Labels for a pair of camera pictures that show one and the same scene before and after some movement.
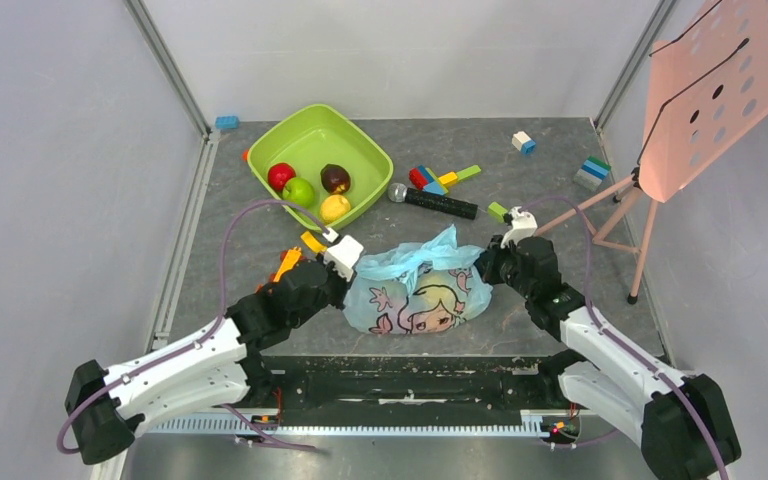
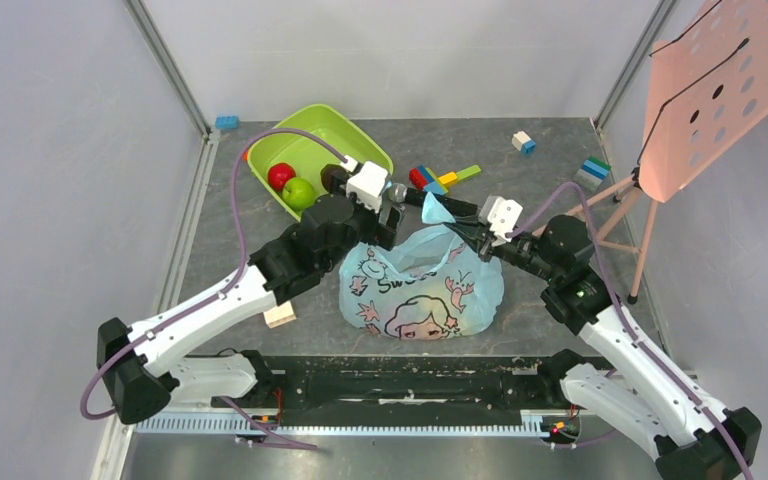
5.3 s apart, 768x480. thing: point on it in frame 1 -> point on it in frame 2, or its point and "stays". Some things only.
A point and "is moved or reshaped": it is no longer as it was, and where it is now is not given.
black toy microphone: (434, 201) stays
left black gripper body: (334, 293) -> (366, 228)
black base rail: (408, 383) stays
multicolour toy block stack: (422, 177) stays
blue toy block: (227, 122) stays
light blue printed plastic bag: (416, 288) is moved or reshaped
